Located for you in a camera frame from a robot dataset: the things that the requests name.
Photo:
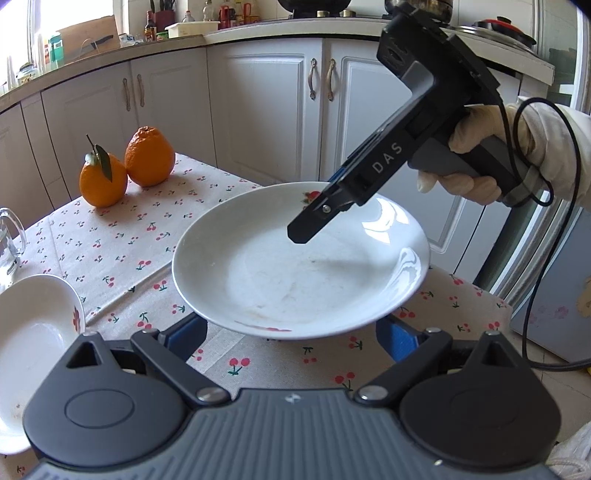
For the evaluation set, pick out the cherry print tablecloth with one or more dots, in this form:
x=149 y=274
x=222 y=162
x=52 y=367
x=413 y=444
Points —
x=119 y=261

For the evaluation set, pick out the orange with green leaf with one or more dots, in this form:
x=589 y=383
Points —
x=103 y=178

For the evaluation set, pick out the black wok on stove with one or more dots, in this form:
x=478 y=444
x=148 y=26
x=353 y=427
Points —
x=310 y=8

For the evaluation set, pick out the white kitchen cabinets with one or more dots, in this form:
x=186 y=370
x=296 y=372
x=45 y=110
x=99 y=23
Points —
x=271 y=111

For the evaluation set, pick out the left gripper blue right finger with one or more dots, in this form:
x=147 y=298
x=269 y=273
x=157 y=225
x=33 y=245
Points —
x=417 y=355

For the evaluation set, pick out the white plate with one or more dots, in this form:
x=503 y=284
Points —
x=41 y=316
x=236 y=267

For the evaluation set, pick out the bumpy orange without leaf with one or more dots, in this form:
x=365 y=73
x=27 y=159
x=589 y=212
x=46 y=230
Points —
x=149 y=158

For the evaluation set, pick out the glass mug with water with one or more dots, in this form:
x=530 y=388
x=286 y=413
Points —
x=10 y=254

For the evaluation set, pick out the white sleeve forearm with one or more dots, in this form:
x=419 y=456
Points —
x=554 y=152

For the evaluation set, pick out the knife block with knives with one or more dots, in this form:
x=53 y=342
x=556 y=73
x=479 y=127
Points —
x=162 y=13

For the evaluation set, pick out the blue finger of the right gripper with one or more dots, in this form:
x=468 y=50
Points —
x=342 y=192

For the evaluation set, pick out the wooden cutting board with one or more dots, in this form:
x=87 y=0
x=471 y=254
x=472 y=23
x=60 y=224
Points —
x=89 y=38

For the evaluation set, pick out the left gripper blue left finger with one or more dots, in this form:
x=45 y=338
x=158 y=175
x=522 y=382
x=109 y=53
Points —
x=165 y=354

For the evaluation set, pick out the steel pot on stove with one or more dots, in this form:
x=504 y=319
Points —
x=500 y=30

